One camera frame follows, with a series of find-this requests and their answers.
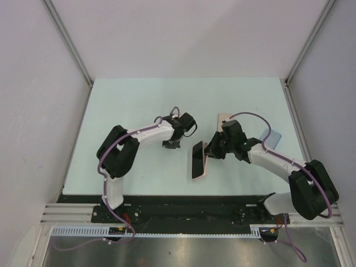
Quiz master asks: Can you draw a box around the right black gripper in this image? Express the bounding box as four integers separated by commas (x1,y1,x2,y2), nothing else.
201,131,235,160

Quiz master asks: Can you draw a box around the phone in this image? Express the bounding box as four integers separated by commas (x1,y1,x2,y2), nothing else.
260,128,281,150
191,142,210,181

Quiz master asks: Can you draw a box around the gold pink smartphone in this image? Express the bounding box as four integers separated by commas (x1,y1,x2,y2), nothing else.
217,113,232,132

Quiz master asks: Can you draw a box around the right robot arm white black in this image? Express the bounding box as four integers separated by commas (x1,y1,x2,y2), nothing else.
204,120,339,223

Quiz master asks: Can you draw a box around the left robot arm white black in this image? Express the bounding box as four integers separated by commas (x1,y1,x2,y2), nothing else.
96,112,197,223

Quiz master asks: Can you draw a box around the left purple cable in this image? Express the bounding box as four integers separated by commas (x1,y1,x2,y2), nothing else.
52,106,181,251

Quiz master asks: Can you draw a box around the purple cable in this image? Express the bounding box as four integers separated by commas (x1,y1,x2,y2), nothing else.
52,106,181,251
222,111,333,264

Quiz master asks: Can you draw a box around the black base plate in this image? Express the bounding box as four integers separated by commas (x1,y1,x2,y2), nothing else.
58,195,290,235

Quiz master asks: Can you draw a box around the right aluminium side rail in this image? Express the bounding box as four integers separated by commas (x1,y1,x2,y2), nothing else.
280,79,313,162

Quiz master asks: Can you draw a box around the white slotted cable duct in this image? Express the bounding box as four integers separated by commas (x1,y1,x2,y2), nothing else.
51,224,264,239

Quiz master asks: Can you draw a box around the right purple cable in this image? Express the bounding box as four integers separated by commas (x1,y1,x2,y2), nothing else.
222,111,333,264

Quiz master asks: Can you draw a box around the left aluminium corner post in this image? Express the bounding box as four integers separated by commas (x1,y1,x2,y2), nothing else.
41,0,93,88

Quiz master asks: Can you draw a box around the aluminium corner post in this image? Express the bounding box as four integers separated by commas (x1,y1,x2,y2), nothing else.
284,0,338,86
41,0,93,88

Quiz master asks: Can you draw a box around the right aluminium corner post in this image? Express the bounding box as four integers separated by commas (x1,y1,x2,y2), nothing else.
284,0,338,86

